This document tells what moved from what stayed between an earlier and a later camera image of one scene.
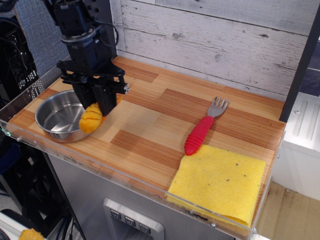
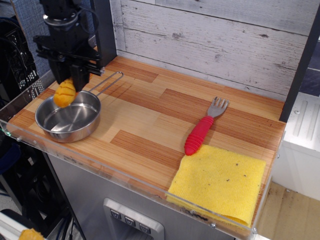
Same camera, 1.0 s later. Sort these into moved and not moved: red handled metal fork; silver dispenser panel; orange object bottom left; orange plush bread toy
Moved: orange plush bread toy
Not moved: red handled metal fork; silver dispenser panel; orange object bottom left
